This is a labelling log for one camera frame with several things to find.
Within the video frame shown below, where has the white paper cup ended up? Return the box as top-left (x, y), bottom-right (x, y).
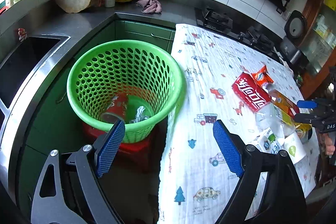
top-left (283, 132), bottom-right (306, 164)

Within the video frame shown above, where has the clear bottle yellow label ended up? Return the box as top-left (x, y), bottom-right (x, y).
top-left (255, 103), bottom-right (295, 139)

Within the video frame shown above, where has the white green milk carton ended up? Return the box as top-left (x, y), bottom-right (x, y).
top-left (251, 128), bottom-right (282, 155)

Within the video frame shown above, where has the orange Ovaltine snack packet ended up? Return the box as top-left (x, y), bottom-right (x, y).
top-left (252, 65), bottom-right (274, 89)

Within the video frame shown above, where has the red instant noodle cup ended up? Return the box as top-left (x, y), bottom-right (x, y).
top-left (100, 93), bottom-right (128, 124)

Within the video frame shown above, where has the silver foil ball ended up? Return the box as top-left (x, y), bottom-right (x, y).
top-left (130, 106), bottom-right (150, 123)

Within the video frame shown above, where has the red cola can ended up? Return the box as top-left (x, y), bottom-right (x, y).
top-left (232, 72), bottom-right (271, 113)

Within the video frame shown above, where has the green perforated plastic trash basket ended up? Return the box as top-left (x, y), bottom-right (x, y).
top-left (67, 40), bottom-right (186, 143)

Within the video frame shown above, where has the person's right hand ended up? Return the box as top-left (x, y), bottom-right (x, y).
top-left (323, 134), bottom-right (335, 156)

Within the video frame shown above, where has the red plastic stool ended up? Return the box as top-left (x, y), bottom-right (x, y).
top-left (82, 122), bottom-right (169, 175)

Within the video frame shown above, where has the white cloth near stove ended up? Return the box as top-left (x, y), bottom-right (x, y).
top-left (273, 47), bottom-right (294, 77)

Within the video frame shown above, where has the white cartoon-print tablecloth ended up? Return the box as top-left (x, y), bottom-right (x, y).
top-left (156, 23), bottom-right (321, 224)

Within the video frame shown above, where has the black rice cooker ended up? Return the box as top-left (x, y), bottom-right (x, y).
top-left (279, 10), bottom-right (308, 71)

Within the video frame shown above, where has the wooden glass-door cabinet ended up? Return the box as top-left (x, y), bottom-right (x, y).
top-left (299, 0), bottom-right (335, 98)

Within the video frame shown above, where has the stainless steel sink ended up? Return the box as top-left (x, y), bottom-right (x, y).
top-left (0, 34), bottom-right (71, 151)

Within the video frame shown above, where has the black gas stove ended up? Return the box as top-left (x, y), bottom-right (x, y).
top-left (195, 8), bottom-right (281, 63)

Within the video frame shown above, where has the small red sink ornament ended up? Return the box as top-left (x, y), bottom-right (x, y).
top-left (18, 28), bottom-right (28, 42)

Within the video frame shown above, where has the pink dish rag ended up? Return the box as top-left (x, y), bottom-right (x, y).
top-left (136, 0), bottom-right (162, 14)

